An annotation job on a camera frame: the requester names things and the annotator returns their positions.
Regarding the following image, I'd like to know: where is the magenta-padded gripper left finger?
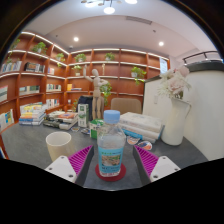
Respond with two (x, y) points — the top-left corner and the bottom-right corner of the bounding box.
(44, 144), (95, 187)

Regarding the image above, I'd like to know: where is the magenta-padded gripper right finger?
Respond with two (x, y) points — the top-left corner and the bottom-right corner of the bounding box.
(132, 144), (182, 186)

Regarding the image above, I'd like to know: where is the clear blue-capped water bottle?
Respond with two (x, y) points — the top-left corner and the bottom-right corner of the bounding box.
(96, 109), (128, 178)

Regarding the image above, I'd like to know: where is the cream ceramic cup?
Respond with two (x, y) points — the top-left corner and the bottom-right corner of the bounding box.
(45, 131), (77, 163)

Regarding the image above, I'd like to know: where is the blue orange oval sticker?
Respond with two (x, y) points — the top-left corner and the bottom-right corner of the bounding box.
(137, 140), (153, 152)

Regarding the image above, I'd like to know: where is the white orange oval sticker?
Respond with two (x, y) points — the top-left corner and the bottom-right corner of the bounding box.
(126, 135), (140, 146)

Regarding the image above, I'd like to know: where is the white pitcher vase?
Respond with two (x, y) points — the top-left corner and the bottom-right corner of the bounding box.
(160, 97), (193, 147)

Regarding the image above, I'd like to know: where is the dark magazine stack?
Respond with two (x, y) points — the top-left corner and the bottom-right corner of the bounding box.
(43, 110), (79, 131)

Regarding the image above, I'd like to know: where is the white book stack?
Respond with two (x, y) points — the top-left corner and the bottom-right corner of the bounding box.
(118, 111), (165, 144)

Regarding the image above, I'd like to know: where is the flat round red coaster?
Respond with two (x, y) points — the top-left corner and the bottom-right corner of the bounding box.
(94, 162), (127, 183)

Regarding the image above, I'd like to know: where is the green white box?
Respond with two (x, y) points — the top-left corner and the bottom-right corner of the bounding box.
(88, 119), (105, 140)

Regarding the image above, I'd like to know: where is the tall green white carton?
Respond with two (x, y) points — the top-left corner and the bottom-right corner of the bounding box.
(77, 103), (90, 129)

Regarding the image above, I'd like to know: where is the colourful book stack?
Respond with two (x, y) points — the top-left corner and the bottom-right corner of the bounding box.
(18, 103), (48, 127)

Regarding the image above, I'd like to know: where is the dark blue chair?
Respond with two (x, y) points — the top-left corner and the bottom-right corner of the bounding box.
(77, 95), (94, 113)

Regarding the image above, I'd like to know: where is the tan upholstered chair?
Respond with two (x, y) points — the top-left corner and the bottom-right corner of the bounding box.
(110, 97), (143, 115)

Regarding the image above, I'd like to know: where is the wooden artist mannequin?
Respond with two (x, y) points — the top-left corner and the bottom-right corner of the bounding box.
(82, 64), (109, 120)

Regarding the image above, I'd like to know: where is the ceiling air vent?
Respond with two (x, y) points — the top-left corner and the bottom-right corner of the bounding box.
(125, 15), (154, 26)

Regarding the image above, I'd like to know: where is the branched round-bulb ceiling lamp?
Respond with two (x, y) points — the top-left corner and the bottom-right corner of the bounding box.
(80, 0), (139, 15)

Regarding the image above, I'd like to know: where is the wooden wall shelf unit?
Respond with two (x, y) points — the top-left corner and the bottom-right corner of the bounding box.
(0, 31), (171, 134)

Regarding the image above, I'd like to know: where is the black track light rail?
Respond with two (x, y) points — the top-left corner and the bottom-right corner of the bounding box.
(182, 50), (223, 66)

